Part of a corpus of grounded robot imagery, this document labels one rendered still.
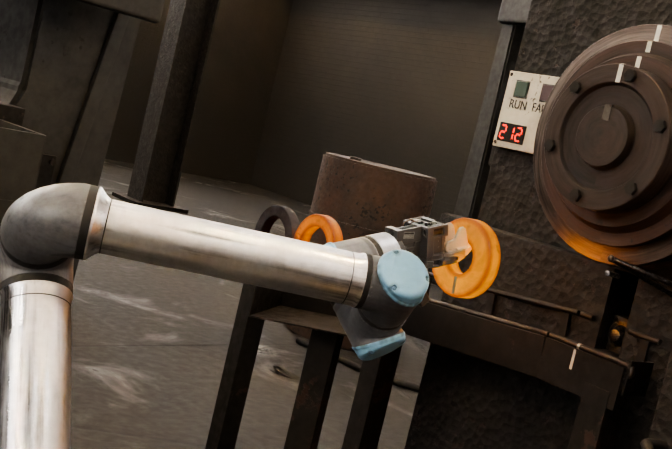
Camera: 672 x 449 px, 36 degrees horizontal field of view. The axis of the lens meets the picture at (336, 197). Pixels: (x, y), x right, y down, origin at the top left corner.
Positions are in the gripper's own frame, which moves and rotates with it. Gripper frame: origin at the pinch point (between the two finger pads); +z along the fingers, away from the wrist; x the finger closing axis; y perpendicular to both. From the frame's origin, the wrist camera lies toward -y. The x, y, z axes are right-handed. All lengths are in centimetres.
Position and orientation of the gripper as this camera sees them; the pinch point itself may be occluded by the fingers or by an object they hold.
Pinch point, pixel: (467, 248)
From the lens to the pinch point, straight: 204.0
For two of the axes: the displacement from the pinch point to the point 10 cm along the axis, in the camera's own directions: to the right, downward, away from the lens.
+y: 0.1, -9.7, -2.5
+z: 8.0, -1.4, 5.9
